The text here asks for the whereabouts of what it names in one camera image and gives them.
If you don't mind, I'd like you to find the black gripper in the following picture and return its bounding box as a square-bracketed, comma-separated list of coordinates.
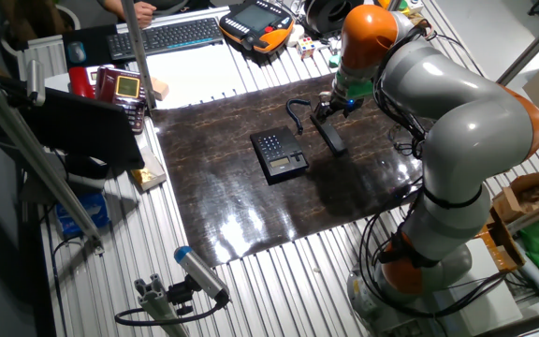
[313, 91, 363, 124]

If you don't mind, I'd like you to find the black telephone handset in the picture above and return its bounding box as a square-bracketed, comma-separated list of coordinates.
[310, 113, 348, 157]

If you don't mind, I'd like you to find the black telephone cord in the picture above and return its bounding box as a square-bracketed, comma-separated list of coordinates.
[285, 97, 313, 136]

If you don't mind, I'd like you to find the person's forearm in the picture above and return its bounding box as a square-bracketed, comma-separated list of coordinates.
[102, 0, 136, 19]

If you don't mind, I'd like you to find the black telephone base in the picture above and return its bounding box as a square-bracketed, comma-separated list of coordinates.
[249, 125, 310, 185]

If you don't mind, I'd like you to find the dark red telephone with display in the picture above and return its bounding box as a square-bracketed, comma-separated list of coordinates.
[95, 66, 148, 136]

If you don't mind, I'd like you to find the person's bare hand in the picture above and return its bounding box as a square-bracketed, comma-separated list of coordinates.
[128, 1, 157, 29]

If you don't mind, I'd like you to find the Rubik's cube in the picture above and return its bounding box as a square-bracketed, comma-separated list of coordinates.
[296, 37, 316, 59]

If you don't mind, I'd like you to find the white round plastic object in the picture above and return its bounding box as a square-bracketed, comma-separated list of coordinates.
[286, 23, 306, 47]

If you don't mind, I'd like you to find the black filament spool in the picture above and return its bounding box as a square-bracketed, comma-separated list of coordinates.
[304, 0, 365, 35]

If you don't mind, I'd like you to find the orange and black teach pendant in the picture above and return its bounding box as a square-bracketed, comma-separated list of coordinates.
[218, 0, 295, 53]

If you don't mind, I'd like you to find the dark marble pattern mat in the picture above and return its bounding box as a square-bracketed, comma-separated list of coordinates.
[151, 74, 439, 268]

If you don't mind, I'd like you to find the white paper sheet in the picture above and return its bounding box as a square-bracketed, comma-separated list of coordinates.
[143, 40, 248, 110]

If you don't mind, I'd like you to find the small wooden block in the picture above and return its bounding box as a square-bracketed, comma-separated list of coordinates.
[151, 77, 170, 101]

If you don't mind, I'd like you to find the black computer keyboard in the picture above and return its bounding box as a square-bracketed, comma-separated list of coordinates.
[106, 17, 225, 61]

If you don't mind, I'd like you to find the gold foil box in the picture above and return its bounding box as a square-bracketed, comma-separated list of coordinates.
[131, 145, 168, 192]

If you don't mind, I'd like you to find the open brown cardboard box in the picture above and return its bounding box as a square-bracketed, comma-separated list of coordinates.
[491, 168, 539, 224]

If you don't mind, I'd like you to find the flat orange cardboard box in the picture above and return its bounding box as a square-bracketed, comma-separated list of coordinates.
[474, 205, 526, 273]

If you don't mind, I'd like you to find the black flat monitor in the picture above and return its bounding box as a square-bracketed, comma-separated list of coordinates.
[16, 86, 145, 170]

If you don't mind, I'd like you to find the white flat box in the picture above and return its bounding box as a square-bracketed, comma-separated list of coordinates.
[451, 237, 524, 336]

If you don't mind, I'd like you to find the black mouse pad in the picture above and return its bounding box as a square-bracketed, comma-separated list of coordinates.
[62, 23, 125, 69]

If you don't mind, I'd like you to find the grey computer mouse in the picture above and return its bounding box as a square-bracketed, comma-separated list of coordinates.
[66, 40, 87, 65]

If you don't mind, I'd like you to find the blue plastic package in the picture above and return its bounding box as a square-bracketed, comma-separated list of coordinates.
[55, 192, 110, 238]

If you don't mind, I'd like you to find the white ribbed panel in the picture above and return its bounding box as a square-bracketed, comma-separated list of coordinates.
[16, 35, 68, 81]

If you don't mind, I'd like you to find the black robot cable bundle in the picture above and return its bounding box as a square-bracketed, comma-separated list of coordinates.
[357, 21, 509, 320]

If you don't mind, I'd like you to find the upright aluminium frame post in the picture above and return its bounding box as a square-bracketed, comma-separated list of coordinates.
[120, 0, 157, 110]

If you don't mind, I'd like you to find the silver camera with blue cap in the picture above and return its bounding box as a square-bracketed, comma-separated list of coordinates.
[173, 245, 231, 303]

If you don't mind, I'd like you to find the thin aluminium frame bar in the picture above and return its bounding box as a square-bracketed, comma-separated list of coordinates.
[497, 4, 539, 87]

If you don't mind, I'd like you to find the aluminium profile camera stand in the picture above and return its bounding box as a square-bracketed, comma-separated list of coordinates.
[133, 273, 191, 337]

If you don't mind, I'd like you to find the black camera cable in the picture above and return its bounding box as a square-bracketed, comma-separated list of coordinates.
[113, 299, 229, 328]

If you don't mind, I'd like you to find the silver camera on frame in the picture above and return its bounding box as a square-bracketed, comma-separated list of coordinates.
[25, 59, 47, 107]

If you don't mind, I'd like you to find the slanted aluminium frame beam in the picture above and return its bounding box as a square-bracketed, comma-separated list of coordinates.
[0, 65, 106, 255]

